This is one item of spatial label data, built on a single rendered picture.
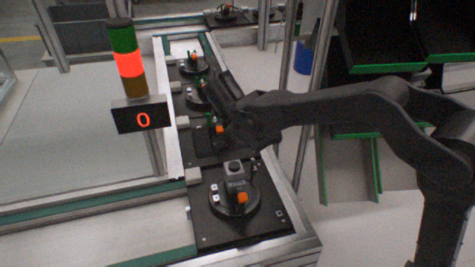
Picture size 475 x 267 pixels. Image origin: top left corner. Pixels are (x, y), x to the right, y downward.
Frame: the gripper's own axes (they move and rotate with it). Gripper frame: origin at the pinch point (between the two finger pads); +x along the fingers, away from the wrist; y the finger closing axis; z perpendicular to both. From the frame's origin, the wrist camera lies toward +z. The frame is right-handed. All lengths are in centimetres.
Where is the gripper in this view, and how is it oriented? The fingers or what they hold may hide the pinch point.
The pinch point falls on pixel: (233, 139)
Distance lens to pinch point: 67.5
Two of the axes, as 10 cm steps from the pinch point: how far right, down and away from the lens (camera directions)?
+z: -2.0, -9.7, 1.2
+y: -9.6, 1.8, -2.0
